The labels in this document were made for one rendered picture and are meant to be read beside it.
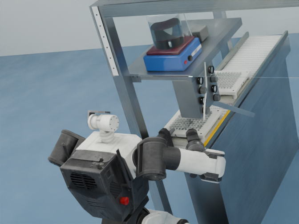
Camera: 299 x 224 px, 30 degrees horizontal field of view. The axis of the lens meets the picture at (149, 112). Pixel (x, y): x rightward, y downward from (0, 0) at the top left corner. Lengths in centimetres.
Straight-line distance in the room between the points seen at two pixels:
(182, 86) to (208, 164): 46
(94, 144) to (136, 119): 47
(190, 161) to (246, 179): 118
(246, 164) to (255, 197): 26
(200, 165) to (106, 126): 39
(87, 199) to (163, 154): 36
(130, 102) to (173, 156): 58
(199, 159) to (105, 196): 39
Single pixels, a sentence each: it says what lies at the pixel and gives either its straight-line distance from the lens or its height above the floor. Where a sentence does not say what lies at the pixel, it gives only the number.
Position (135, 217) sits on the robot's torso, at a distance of 237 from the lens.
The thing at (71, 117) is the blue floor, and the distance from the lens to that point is 546.
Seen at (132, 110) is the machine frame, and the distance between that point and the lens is 265.
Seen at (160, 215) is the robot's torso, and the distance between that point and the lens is 250.
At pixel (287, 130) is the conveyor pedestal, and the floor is 25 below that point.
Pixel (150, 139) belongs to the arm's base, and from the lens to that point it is 211.
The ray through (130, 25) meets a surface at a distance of 240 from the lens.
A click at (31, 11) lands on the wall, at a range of 719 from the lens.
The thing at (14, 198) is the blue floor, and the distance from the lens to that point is 459.
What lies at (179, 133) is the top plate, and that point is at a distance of 276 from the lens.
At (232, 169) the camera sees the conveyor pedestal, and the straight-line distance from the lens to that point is 311.
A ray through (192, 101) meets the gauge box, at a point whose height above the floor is 119.
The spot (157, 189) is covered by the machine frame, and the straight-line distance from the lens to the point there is 290.
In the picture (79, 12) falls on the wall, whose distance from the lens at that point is 682.
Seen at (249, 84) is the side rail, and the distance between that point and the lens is 315.
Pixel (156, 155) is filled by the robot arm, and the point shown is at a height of 125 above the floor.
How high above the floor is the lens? 237
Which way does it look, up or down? 28 degrees down
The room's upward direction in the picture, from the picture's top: 16 degrees counter-clockwise
